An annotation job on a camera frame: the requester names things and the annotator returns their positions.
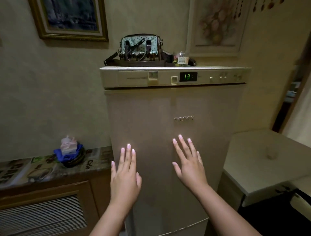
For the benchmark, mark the person's left hand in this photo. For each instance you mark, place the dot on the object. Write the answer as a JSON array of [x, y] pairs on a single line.
[[126, 184]]

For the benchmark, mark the person's right hand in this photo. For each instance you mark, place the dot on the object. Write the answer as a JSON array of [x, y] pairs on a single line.
[[192, 172]]

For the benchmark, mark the silver refrigerator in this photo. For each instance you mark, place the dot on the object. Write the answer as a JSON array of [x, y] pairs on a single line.
[[155, 116]]

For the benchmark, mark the person's right forearm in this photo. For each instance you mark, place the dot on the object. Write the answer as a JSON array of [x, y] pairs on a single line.
[[226, 216]]

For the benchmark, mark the wooden radiator cabinet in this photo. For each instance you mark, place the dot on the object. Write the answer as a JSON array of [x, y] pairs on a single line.
[[97, 194]]

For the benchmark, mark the dark basket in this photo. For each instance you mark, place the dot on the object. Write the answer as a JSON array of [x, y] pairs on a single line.
[[76, 160]]

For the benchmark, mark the pink tissue pack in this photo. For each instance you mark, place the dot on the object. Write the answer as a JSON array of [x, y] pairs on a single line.
[[68, 147]]

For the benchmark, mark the white folding table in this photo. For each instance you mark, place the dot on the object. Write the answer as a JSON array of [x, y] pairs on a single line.
[[262, 158]]

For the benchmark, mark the blue cloth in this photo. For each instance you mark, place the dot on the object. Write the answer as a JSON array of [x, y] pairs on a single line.
[[58, 154]]

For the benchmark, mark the printed paper cover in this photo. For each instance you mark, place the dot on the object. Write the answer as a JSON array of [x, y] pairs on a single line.
[[29, 170]]

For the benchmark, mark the small jar on fridge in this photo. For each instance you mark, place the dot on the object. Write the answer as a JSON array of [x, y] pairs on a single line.
[[183, 60]]

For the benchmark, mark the patterned handbag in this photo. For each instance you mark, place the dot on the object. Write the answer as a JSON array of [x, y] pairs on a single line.
[[141, 46]]

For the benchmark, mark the wooden door frame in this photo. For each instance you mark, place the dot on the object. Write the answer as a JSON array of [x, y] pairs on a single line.
[[284, 114]]

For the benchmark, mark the pale picture frame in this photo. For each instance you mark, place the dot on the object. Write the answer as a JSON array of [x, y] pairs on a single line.
[[216, 24]]

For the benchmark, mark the gold picture frame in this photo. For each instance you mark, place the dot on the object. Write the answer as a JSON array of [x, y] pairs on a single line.
[[70, 17]]

